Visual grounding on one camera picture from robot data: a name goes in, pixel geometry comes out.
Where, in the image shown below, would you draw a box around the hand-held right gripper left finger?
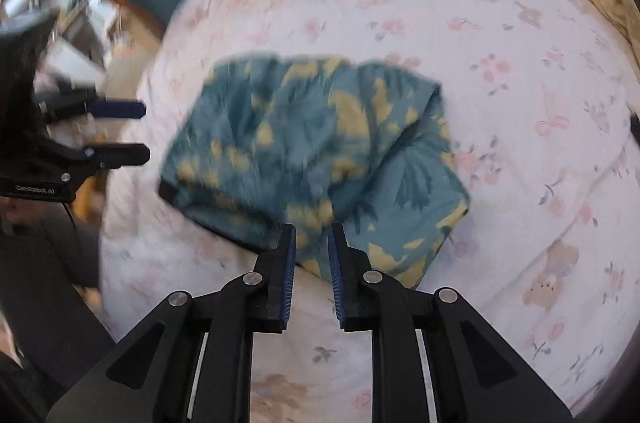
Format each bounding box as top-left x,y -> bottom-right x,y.
46,223 -> 297,423

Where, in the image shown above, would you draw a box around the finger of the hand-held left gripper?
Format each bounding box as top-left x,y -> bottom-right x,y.
82,143 -> 151,171
40,89 -> 147,124

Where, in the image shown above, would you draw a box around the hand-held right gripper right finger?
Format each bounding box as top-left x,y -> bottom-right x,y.
327,222 -> 576,423

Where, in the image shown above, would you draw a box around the teal yellow leaf print pants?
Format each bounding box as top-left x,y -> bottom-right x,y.
158,55 -> 472,291

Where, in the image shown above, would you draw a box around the white floral bed blanket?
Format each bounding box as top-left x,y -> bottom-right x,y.
97,0 -> 632,423

